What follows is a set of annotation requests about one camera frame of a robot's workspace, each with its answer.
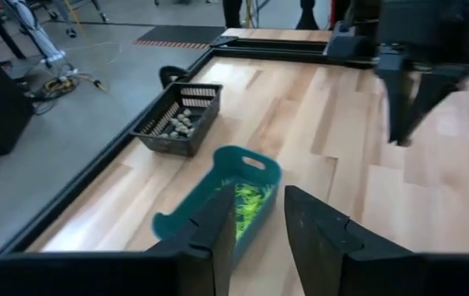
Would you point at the person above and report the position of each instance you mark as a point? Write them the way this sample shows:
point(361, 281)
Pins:
point(232, 12)

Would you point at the green plastic spider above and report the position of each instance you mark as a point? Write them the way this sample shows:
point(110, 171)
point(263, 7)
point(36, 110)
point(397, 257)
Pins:
point(240, 224)
point(256, 206)
point(247, 193)

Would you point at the teal plastic bin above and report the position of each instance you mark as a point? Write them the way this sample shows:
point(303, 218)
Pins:
point(228, 160)

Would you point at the grey rolling stand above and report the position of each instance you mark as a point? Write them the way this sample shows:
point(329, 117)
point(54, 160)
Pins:
point(98, 12)

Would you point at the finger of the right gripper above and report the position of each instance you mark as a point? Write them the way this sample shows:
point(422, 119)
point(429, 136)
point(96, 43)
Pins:
point(436, 94)
point(397, 94)

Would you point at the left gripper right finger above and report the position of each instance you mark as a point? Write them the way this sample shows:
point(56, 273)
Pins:
point(341, 271)

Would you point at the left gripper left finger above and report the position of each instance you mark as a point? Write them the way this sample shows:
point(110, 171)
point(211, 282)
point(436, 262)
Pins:
point(136, 275)

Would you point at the black mat striped edge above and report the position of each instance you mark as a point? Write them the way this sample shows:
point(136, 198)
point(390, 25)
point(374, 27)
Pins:
point(185, 35)

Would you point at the black frame clamp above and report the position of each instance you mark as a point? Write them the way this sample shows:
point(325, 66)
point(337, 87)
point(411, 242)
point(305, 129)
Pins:
point(168, 74)

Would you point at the white long tube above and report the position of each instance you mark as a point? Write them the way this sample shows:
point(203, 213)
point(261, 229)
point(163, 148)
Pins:
point(37, 33)

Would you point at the black slotted plastic basket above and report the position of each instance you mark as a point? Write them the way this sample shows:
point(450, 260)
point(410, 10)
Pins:
point(168, 146)

